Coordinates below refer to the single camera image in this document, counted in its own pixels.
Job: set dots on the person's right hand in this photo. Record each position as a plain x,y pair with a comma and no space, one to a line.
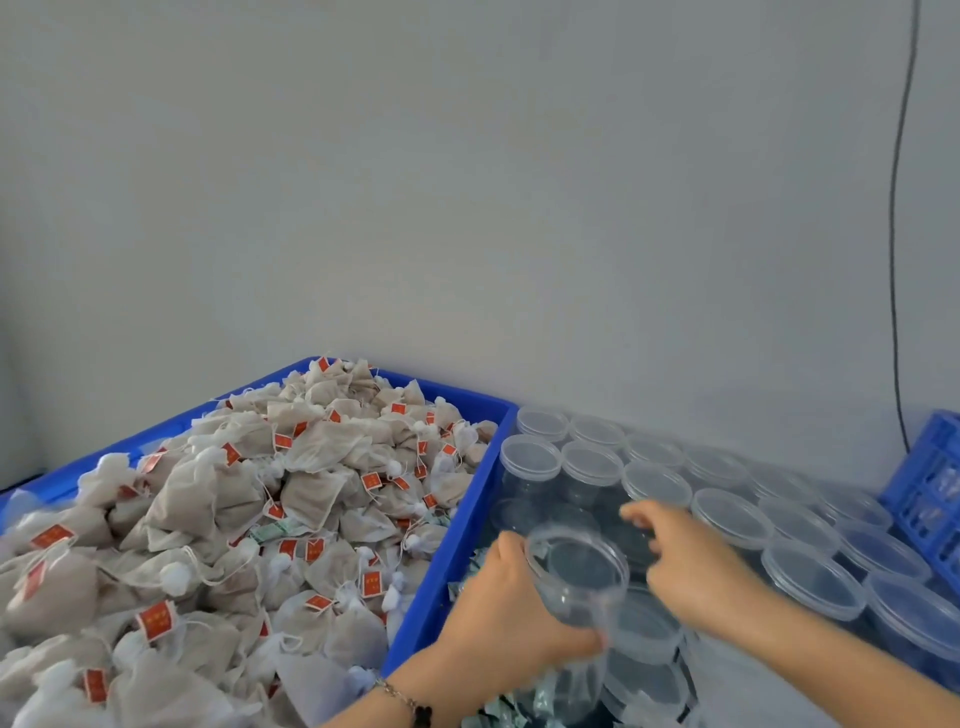
705,570

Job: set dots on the person's left hand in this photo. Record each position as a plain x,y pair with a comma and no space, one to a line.
503,615

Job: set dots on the clear jar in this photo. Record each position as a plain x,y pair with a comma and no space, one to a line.
585,563

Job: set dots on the pile of green desiccant packets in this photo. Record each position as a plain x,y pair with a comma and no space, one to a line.
510,714

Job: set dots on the group of lidded jars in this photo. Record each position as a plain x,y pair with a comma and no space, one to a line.
810,578

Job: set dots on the blue slatted crate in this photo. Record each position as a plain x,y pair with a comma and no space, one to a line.
930,495

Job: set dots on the pile of tea bags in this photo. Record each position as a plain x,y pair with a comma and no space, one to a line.
195,555

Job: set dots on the person's right forearm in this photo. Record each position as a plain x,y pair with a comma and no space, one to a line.
840,675

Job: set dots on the blue plastic tray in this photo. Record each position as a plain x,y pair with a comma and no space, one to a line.
450,570

